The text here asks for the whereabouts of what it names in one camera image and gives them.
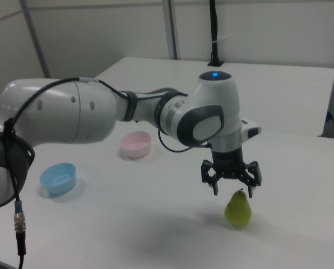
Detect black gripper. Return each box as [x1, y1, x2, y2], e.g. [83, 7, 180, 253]
[201, 146, 262, 199]

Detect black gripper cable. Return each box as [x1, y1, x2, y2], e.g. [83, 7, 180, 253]
[3, 77, 214, 269]

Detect blue plastic bowl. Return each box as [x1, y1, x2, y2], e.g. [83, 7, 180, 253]
[39, 163, 77, 196]

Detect pink plastic bowl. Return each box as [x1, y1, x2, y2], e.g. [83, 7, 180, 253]
[120, 131, 152, 160]

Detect black camera stand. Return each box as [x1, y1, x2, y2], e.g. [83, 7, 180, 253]
[207, 0, 224, 67]

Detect white side table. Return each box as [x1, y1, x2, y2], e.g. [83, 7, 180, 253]
[94, 57, 334, 137]

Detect green pear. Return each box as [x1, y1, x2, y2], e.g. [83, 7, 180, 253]
[224, 188, 252, 227]

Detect grey metal partition post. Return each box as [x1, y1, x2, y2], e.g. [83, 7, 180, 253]
[21, 0, 52, 79]
[161, 0, 182, 60]

